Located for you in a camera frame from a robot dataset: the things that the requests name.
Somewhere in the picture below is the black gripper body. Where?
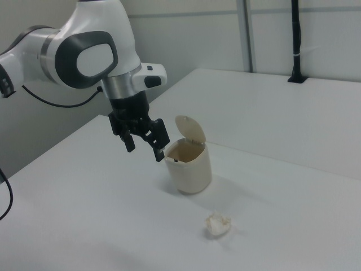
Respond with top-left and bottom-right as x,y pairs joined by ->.
108,91 -> 152,136

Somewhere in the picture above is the small cream lidded bin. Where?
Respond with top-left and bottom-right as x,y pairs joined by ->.
164,114 -> 213,196

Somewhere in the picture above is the crumpled white paper trash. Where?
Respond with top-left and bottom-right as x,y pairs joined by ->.
204,210 -> 233,237

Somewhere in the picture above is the black pole with base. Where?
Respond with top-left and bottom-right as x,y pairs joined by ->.
287,0 -> 309,84

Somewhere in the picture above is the white zip tie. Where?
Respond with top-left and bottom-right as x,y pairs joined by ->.
293,46 -> 321,58

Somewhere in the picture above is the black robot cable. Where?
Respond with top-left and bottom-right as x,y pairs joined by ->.
0,84 -> 104,221

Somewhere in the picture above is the grey metal partition post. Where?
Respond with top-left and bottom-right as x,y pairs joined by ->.
241,0 -> 254,73

